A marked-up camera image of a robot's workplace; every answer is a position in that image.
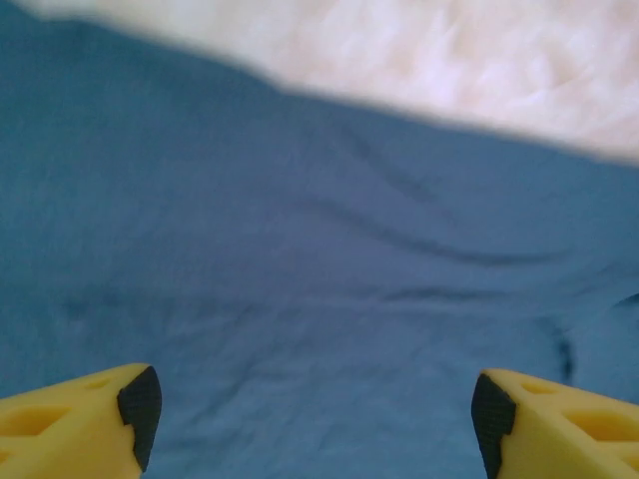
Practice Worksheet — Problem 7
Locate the blue t-shirt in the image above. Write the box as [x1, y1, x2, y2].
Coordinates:
[0, 4, 639, 479]

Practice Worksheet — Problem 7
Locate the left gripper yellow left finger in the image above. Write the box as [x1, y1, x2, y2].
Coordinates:
[0, 362, 164, 479]

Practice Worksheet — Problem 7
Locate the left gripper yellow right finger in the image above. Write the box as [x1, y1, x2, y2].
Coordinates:
[471, 367, 639, 479]

